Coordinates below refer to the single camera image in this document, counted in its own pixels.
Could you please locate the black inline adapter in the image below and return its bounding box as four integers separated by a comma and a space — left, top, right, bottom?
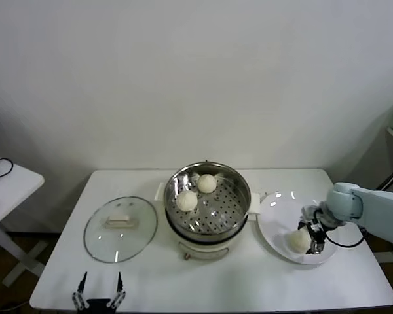
375, 172, 393, 192

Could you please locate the white side table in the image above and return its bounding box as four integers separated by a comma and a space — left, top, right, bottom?
0, 156, 45, 288

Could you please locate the stainless steel steamer basket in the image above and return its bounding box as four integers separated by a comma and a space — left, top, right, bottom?
163, 162, 252, 235

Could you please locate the white steamed baozi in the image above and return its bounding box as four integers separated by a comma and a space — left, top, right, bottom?
288, 230, 312, 254
196, 173, 217, 194
176, 190, 198, 212

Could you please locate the glass pot lid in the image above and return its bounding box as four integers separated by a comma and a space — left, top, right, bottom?
83, 195, 159, 264

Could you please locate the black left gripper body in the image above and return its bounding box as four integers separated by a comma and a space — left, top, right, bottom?
84, 298, 112, 314

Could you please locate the white round plate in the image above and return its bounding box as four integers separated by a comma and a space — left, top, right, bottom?
257, 190, 341, 266

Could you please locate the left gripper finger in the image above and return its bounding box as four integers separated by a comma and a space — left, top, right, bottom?
71, 271, 88, 310
106, 271, 127, 308

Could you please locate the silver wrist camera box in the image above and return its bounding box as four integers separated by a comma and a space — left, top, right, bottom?
300, 204, 317, 224

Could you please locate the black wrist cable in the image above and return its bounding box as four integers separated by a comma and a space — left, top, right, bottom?
324, 225, 366, 248

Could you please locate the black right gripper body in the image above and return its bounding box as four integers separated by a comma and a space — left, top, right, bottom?
306, 219, 325, 245

